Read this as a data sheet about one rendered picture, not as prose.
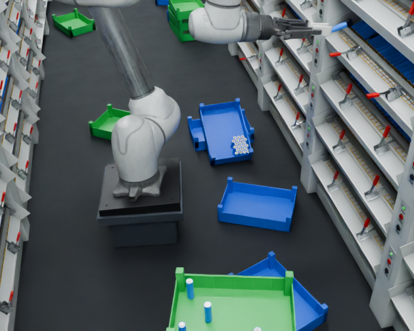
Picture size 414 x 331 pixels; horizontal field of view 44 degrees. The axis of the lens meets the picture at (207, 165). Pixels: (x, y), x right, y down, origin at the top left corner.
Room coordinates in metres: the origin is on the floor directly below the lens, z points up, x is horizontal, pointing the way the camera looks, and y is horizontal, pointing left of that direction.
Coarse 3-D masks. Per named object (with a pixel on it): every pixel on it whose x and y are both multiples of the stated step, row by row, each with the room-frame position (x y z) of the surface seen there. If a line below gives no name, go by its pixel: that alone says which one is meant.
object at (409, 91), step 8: (344, 32) 1.63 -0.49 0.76; (352, 32) 1.60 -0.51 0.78; (344, 40) 1.59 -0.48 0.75; (352, 40) 1.57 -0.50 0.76; (360, 40) 1.54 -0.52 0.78; (368, 48) 1.48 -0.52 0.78; (368, 56) 1.46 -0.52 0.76; (376, 56) 1.42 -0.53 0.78; (376, 64) 1.40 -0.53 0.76; (384, 64) 1.36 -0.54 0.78; (384, 72) 1.35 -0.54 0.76; (392, 72) 1.32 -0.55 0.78; (384, 80) 1.31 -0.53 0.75; (392, 80) 1.30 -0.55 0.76; (400, 80) 1.27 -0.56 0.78; (408, 88) 1.22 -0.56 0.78; (400, 96) 1.22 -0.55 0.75; (408, 96) 1.21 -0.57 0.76
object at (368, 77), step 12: (348, 12) 1.69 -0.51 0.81; (336, 24) 1.68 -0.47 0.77; (348, 24) 1.67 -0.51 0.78; (336, 36) 1.65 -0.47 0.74; (336, 48) 1.58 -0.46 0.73; (348, 48) 1.56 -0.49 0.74; (348, 60) 1.49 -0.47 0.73; (360, 60) 1.46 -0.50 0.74; (360, 72) 1.41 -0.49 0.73; (372, 72) 1.38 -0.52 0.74; (372, 84) 1.33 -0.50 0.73; (384, 84) 1.31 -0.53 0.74; (384, 96) 1.26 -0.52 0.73; (384, 108) 1.25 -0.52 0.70; (396, 108) 1.19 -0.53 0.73; (408, 108) 1.17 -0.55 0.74; (396, 120) 1.18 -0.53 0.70; (408, 120) 1.13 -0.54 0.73; (408, 132) 1.12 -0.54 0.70
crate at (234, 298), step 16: (176, 272) 0.86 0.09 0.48; (288, 272) 0.85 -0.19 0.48; (176, 288) 0.84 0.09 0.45; (208, 288) 0.87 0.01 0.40; (224, 288) 0.86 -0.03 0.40; (240, 288) 0.86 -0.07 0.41; (256, 288) 0.86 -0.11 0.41; (272, 288) 0.85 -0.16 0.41; (288, 288) 0.83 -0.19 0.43; (176, 304) 0.81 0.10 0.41; (192, 304) 0.82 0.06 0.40; (224, 304) 0.81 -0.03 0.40; (240, 304) 0.81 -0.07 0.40; (256, 304) 0.81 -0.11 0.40; (272, 304) 0.81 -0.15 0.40; (288, 304) 0.80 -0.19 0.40; (176, 320) 0.77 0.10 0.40; (192, 320) 0.77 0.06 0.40; (224, 320) 0.77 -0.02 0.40; (240, 320) 0.76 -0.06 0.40; (256, 320) 0.76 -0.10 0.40; (272, 320) 0.76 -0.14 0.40; (288, 320) 0.76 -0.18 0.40
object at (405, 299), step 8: (408, 280) 0.99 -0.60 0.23; (392, 288) 0.98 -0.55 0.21; (400, 288) 0.99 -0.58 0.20; (408, 288) 0.98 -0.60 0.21; (392, 296) 0.99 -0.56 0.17; (400, 296) 0.98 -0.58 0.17; (408, 296) 0.98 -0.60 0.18; (400, 304) 0.96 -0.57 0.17; (408, 304) 0.95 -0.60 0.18; (400, 312) 0.93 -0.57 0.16; (408, 312) 0.93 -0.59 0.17; (408, 320) 0.90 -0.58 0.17; (408, 328) 0.88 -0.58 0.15
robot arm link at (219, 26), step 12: (192, 12) 1.45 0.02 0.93; (204, 12) 1.43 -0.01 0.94; (216, 12) 1.41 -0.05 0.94; (228, 12) 1.41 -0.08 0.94; (240, 12) 1.45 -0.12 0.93; (192, 24) 1.42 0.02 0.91; (204, 24) 1.41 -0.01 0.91; (216, 24) 1.41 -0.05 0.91; (228, 24) 1.41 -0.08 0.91; (240, 24) 1.43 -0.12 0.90; (192, 36) 1.43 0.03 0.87; (204, 36) 1.41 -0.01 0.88; (216, 36) 1.41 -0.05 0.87; (228, 36) 1.41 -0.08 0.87; (240, 36) 1.43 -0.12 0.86
